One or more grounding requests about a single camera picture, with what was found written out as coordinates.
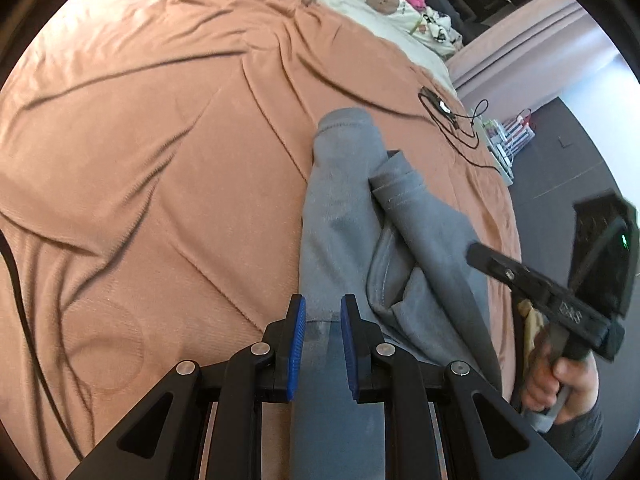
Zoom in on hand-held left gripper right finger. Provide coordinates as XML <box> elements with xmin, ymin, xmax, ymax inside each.
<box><xmin>340</xmin><ymin>294</ymin><xmax>578</xmax><ymax>480</ymax></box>

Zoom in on grey t-shirt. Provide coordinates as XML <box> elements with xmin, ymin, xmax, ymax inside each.
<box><xmin>292</xmin><ymin>106</ymin><xmax>503</xmax><ymax>480</ymax></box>

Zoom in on pink striped rack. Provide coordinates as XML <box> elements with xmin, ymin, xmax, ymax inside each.
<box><xmin>500</xmin><ymin>110</ymin><xmax>536</xmax><ymax>158</ymax></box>

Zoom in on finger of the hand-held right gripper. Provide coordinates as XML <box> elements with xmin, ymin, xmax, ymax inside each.
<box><xmin>467</xmin><ymin>242</ymin><xmax>551</xmax><ymax>301</ymax></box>

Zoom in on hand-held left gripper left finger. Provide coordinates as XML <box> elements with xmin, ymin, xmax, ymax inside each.
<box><xmin>65</xmin><ymin>295</ymin><xmax>307</xmax><ymax>480</ymax></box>

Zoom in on white nightstand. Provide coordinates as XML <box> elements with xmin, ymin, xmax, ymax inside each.
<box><xmin>477</xmin><ymin>117</ymin><xmax>516</xmax><ymax>186</ymax></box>

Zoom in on pink curtain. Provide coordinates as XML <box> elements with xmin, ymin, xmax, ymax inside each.
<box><xmin>445</xmin><ymin>0</ymin><xmax>608</xmax><ymax>108</ymax></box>

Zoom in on orange-brown blanket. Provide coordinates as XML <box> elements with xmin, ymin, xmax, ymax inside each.
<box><xmin>0</xmin><ymin>0</ymin><xmax>521</xmax><ymax>480</ymax></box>

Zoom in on person's right hand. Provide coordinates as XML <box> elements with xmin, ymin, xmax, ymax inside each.
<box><xmin>520</xmin><ymin>332</ymin><xmax>601</xmax><ymax>418</ymax></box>

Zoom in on cream bear print pillow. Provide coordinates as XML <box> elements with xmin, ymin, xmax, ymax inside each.
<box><xmin>312</xmin><ymin>0</ymin><xmax>458</xmax><ymax>96</ymax></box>

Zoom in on black coiled cable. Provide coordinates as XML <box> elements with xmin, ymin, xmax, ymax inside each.
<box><xmin>417</xmin><ymin>86</ymin><xmax>506</xmax><ymax>171</ymax></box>

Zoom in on person's right forearm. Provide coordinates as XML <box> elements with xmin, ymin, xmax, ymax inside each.
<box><xmin>542</xmin><ymin>395</ymin><xmax>606</xmax><ymax>476</ymax></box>

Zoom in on black and white plush cloth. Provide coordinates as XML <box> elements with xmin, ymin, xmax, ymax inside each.
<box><xmin>415</xmin><ymin>7</ymin><xmax>463</xmax><ymax>56</ymax></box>

